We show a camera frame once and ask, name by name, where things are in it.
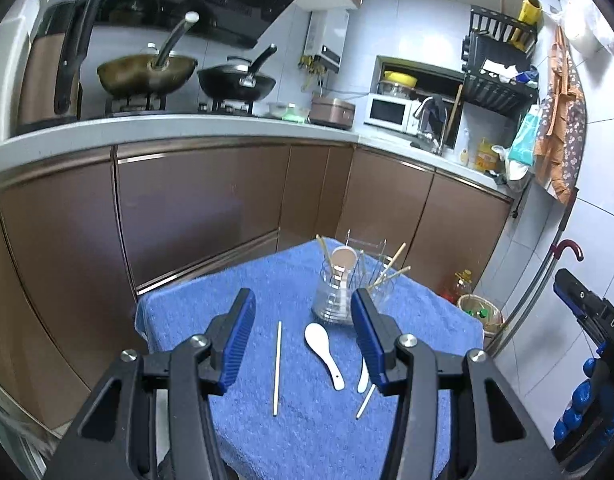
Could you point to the large oil bottle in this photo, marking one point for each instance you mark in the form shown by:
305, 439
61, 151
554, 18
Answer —
459, 287

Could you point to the blue towel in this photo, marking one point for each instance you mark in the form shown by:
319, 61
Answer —
307, 425

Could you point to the gas stove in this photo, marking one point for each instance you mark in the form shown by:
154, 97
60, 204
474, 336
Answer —
137, 106

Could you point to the orange apron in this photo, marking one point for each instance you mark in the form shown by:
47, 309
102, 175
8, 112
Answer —
559, 90

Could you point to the black wall rack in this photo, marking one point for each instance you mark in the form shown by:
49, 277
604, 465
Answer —
497, 95

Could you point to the brass wok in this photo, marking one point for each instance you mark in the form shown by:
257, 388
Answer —
137, 77

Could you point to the glass utensil holder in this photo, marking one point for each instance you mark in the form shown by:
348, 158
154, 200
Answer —
332, 305

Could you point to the pink ceramic spoon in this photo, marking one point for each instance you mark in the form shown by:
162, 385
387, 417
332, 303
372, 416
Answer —
344, 258

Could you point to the brown lower cabinets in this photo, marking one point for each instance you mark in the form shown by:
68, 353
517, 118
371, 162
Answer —
187, 200

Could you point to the white water heater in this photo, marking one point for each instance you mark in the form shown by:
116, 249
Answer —
329, 35

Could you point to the white rag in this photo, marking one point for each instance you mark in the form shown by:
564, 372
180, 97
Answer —
497, 67

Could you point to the beige chopstick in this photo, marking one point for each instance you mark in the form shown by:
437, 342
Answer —
394, 258
365, 402
394, 274
277, 370
324, 252

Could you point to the person's right hand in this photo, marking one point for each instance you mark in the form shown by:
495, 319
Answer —
594, 405

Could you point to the black wok with lid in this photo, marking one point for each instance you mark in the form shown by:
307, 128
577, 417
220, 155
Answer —
232, 87

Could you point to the yellow oil bottle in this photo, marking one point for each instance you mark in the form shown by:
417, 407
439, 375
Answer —
484, 157

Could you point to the yellow roll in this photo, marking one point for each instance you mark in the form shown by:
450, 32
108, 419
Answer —
529, 12

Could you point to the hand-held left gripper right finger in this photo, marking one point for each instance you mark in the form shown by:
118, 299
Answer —
372, 340

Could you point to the white plastic bag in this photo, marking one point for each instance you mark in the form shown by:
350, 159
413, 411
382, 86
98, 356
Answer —
584, 25

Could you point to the steel faucet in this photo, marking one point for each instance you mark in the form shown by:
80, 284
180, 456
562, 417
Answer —
432, 130

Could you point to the yellow pot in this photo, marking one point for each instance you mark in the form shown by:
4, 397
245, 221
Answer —
399, 79

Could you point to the steel pot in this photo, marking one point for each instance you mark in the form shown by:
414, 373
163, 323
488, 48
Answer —
393, 90

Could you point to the white microwave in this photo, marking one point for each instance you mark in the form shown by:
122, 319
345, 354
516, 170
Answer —
387, 112

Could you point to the brown thermos kettle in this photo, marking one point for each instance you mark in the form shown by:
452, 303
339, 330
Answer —
42, 85

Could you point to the brown floral apron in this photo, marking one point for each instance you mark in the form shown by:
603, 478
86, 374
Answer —
572, 160

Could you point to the wooden rolling pin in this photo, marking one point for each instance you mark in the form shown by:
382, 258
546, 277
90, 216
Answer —
502, 1

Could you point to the black range hood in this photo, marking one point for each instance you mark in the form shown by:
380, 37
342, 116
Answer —
237, 0

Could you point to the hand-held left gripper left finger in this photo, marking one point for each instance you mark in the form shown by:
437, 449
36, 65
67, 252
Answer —
239, 330

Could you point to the wooden cutting board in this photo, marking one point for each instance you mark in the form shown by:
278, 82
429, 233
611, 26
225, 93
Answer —
454, 115

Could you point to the white bottle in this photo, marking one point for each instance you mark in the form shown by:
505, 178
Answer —
465, 152

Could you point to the teal plastic bag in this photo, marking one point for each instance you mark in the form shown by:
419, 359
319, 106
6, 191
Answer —
526, 135

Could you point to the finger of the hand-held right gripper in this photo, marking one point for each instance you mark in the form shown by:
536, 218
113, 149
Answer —
574, 292

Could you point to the pale blue ceramic spoon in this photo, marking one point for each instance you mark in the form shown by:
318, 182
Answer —
362, 382

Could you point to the white ceramic spoon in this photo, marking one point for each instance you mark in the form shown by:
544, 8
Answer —
319, 340

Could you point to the beige bin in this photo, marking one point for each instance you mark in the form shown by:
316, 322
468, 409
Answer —
479, 312

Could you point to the crumpled plastic bag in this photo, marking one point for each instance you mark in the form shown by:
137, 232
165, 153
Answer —
512, 170

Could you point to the brown rice cooker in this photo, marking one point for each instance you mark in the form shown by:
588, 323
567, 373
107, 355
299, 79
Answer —
332, 112

